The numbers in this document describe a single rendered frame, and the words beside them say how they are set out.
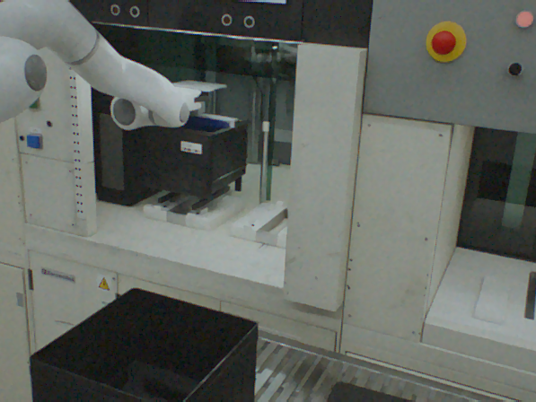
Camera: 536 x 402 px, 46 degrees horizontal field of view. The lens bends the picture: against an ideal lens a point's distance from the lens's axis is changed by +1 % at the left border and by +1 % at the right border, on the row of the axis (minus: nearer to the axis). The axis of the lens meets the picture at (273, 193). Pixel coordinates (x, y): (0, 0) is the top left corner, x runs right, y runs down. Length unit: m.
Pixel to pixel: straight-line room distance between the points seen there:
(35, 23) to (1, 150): 0.62
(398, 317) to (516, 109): 0.48
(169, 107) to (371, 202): 0.49
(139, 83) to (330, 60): 0.43
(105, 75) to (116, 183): 0.58
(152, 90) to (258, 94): 0.90
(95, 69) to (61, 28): 0.13
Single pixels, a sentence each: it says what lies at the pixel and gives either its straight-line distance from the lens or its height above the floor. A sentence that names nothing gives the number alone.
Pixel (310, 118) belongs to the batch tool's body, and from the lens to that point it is 1.21.
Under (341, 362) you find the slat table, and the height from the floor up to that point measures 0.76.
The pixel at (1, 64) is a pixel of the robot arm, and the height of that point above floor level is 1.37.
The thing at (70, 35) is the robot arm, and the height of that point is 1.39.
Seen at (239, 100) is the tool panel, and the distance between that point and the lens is 2.35.
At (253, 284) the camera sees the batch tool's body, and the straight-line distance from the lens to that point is 1.44.
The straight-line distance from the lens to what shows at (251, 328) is 1.17.
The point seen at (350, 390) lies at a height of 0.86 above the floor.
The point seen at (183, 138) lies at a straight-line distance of 1.65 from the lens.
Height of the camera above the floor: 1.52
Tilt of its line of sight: 19 degrees down
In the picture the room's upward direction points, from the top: 3 degrees clockwise
